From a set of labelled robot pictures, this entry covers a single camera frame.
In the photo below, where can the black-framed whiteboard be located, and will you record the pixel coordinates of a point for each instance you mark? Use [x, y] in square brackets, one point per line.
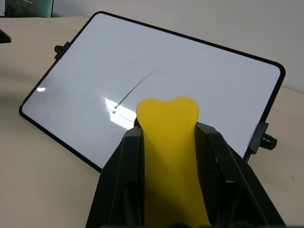
[133, 78]

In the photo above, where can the black flat object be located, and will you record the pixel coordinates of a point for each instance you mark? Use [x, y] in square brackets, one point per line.
[4, 37]

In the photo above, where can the yellow whiteboard eraser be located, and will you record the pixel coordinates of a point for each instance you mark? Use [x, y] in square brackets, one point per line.
[169, 147]

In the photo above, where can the dark monitor screen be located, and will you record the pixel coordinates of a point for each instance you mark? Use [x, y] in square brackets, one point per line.
[26, 8]

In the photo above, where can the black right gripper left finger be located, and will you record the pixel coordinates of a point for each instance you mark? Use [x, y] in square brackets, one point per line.
[118, 180]

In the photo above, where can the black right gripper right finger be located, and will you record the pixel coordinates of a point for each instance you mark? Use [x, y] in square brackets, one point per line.
[235, 183]

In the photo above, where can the black whiteboard stand knob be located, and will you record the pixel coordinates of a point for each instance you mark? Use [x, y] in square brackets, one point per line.
[59, 50]
[263, 139]

